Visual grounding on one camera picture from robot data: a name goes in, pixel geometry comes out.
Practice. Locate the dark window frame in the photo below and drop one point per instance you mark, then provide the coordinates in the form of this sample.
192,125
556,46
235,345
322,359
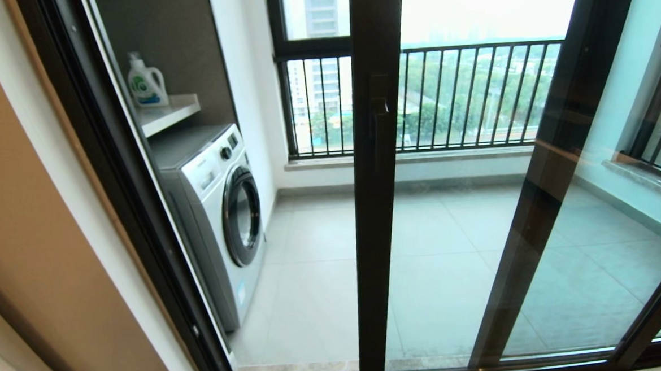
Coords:
312,46

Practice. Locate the short grey stone sill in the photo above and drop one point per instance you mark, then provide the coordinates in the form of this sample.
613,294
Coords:
647,183

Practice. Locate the brown framed sliding glass door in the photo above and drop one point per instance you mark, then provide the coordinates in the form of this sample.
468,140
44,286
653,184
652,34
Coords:
384,233

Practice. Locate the white detergent bottle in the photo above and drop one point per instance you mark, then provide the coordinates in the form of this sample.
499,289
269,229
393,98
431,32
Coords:
147,85

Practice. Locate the dark framed sliding glass door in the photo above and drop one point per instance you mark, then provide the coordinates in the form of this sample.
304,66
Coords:
114,163

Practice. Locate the white wall shelf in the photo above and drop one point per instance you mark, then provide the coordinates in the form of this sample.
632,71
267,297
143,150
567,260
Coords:
171,112

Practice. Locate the long grey stone sill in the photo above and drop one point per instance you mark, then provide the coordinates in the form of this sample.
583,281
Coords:
318,163

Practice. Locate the white front-load washing machine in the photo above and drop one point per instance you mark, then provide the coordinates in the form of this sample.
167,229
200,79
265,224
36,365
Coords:
207,214

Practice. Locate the brown framed fixed glass door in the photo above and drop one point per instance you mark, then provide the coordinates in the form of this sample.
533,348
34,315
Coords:
585,81

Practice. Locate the long black balcony railing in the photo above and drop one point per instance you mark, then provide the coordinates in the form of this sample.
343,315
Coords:
470,47

